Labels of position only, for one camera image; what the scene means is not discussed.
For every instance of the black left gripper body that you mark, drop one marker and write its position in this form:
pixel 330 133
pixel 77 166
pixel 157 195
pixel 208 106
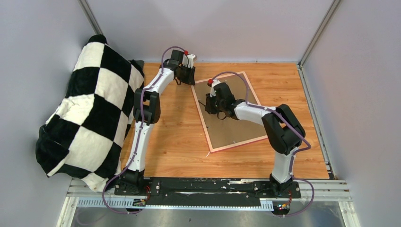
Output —
pixel 186 74

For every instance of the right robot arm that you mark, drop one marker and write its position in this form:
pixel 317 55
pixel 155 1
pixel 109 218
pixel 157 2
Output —
pixel 283 129

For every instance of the brown frame backing board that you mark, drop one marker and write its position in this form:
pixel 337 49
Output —
pixel 238 128

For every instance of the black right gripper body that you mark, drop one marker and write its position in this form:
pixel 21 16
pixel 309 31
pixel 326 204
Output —
pixel 215 107

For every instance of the black white checkered pillow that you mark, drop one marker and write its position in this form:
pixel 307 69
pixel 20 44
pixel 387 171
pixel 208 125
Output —
pixel 84 137

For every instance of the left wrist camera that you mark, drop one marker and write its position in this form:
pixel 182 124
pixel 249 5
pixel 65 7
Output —
pixel 189 60

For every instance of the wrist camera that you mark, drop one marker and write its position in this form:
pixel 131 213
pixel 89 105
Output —
pixel 212 83
pixel 189 60

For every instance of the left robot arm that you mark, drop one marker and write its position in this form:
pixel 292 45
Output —
pixel 147 112

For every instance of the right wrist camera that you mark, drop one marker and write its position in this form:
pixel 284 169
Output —
pixel 212 83

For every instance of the white slotted cable duct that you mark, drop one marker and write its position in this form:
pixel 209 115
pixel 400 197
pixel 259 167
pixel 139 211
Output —
pixel 248 204

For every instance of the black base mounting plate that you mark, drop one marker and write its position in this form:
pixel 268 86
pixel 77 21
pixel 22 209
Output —
pixel 210 189

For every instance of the pink picture frame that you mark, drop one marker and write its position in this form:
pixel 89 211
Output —
pixel 216 148

